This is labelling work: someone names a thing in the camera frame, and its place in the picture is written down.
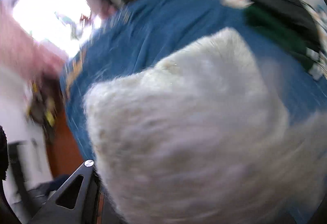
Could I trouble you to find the green folded garment white stripes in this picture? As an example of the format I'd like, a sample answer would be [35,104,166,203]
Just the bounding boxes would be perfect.
[243,7,326,81]

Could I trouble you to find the blue striped bed sheet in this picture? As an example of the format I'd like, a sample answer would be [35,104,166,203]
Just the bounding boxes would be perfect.
[59,0,327,163]

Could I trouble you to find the window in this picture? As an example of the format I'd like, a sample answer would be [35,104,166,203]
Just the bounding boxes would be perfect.
[11,0,104,55]

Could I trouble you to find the black folded garment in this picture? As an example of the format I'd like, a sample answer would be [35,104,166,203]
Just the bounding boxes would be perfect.
[246,0,324,52]

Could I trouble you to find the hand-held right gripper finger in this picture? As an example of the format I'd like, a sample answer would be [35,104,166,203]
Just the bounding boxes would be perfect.
[27,159,105,224]

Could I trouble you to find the cream tweed jacket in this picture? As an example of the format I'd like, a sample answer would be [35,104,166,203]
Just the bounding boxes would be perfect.
[83,27,327,224]

